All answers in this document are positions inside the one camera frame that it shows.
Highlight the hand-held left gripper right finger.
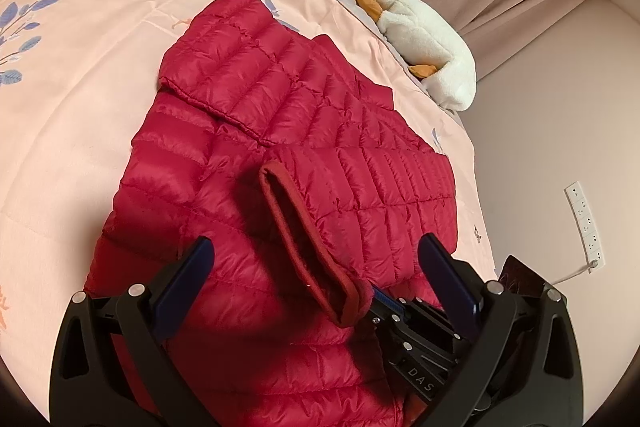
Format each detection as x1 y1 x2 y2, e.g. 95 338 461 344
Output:
415 233 584 427

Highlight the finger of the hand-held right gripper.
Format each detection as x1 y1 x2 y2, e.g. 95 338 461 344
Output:
370 284 415 324

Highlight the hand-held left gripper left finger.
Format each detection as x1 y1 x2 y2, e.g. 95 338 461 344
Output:
47 236 216 427

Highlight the red down jacket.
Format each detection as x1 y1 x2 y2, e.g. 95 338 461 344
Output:
82 0 462 427

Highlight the dark brown object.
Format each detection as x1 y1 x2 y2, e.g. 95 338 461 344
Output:
498 255 547 301

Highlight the pink printed blanket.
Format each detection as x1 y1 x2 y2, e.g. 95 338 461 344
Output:
0 0 495 427

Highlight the white goose plush toy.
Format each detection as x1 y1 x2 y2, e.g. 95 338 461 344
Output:
301 0 477 112

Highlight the white cable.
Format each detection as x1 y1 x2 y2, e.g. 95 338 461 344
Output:
552 259 599 286

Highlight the white wall power strip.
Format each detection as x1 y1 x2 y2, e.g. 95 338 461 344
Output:
565 181 606 275

